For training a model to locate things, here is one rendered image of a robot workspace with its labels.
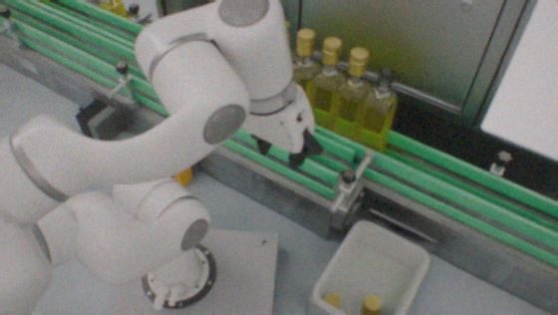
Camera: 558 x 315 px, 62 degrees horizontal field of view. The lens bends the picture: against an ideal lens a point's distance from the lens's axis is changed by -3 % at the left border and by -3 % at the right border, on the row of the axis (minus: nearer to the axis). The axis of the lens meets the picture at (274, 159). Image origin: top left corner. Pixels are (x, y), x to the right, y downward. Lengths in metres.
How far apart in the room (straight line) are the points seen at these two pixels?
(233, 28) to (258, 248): 0.65
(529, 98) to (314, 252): 0.55
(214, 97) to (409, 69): 0.70
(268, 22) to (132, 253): 0.37
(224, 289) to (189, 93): 0.63
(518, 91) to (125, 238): 0.75
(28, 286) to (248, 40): 0.31
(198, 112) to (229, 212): 0.76
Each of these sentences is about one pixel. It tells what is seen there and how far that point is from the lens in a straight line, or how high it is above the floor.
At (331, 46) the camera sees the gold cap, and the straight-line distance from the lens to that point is 0.93.
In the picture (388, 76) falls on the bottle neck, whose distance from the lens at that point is 0.91.
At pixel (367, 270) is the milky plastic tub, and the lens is 1.07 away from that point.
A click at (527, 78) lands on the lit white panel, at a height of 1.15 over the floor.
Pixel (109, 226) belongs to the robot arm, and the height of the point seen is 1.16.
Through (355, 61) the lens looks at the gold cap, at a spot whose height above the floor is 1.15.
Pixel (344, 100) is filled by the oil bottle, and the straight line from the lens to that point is 0.97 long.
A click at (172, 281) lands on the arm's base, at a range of 0.95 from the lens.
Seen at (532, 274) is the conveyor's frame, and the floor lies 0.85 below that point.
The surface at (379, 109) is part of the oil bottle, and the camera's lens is 0.94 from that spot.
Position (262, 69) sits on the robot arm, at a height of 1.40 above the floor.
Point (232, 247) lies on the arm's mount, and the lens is 1.03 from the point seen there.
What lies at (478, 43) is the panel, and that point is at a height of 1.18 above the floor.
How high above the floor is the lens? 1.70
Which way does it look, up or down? 49 degrees down
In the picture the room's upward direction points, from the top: straight up
